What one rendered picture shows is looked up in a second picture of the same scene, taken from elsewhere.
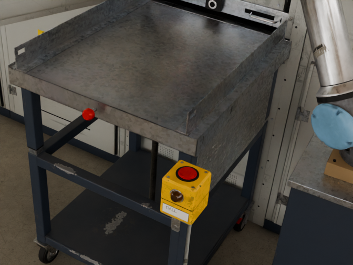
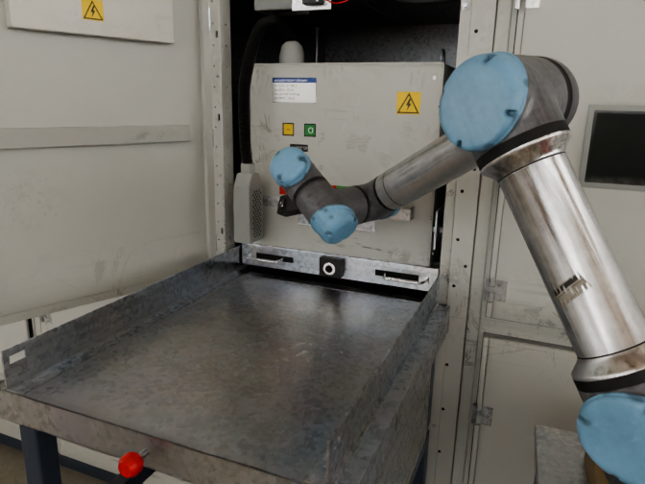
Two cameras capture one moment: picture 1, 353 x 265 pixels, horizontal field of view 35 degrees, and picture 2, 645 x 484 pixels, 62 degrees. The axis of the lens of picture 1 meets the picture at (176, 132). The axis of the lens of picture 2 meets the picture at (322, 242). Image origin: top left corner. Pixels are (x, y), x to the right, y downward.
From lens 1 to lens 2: 0.67 m
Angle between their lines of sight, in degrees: 21
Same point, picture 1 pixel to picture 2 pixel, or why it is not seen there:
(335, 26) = (593, 238)
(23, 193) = not seen: outside the picture
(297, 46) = (459, 313)
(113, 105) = (179, 442)
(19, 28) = not seen: hidden behind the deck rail
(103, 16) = (174, 297)
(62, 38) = (102, 331)
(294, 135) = (472, 448)
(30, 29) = not seen: hidden behind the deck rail
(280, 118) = (446, 423)
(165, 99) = (277, 417)
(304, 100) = (481, 392)
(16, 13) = (37, 304)
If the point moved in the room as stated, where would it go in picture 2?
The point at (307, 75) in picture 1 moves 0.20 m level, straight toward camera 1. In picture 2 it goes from (480, 353) to (490, 399)
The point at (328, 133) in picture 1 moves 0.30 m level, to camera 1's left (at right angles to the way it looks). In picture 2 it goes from (627, 457) to (355, 465)
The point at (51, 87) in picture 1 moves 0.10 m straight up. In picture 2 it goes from (66, 416) to (59, 356)
